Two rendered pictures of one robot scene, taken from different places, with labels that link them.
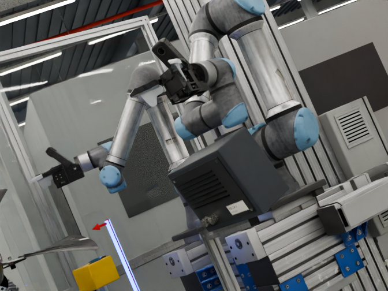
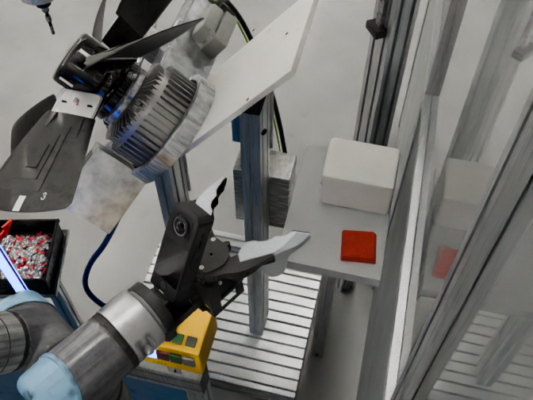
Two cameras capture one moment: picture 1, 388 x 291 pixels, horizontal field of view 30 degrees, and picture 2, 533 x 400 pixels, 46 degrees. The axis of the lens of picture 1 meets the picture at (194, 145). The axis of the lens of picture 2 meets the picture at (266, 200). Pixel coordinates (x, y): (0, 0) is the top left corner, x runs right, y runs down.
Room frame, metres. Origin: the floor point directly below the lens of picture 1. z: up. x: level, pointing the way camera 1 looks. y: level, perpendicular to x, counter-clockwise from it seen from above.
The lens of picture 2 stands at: (3.15, 0.31, 2.10)
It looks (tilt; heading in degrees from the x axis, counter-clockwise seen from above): 53 degrees down; 137
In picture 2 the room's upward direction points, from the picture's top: straight up
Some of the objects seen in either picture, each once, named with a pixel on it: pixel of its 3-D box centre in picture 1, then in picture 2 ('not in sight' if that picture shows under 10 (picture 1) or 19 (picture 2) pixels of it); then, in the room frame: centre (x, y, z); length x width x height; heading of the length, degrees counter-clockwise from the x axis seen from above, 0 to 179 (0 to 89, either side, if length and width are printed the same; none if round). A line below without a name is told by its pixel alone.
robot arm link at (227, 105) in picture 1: (225, 108); not in sight; (1.99, -0.12, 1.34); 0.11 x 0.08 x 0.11; 55
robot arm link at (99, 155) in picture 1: (104, 155); (78, 374); (2.82, 0.34, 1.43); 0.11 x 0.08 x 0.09; 94
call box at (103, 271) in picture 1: (96, 276); (167, 332); (2.66, 0.52, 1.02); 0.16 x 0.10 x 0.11; 34
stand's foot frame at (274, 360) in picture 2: not in sight; (222, 319); (2.30, 0.88, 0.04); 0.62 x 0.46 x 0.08; 34
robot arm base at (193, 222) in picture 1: (202, 209); not in sight; (2.70, 0.07, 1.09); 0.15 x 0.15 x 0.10
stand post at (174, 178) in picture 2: not in sight; (185, 251); (2.23, 0.82, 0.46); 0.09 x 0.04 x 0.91; 124
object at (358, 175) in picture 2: not in sight; (360, 171); (2.59, 1.13, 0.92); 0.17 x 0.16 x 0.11; 34
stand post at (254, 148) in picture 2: not in sight; (257, 245); (2.42, 0.95, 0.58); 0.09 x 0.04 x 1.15; 124
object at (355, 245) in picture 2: not in sight; (358, 245); (2.72, 1.00, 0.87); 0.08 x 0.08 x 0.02; 40
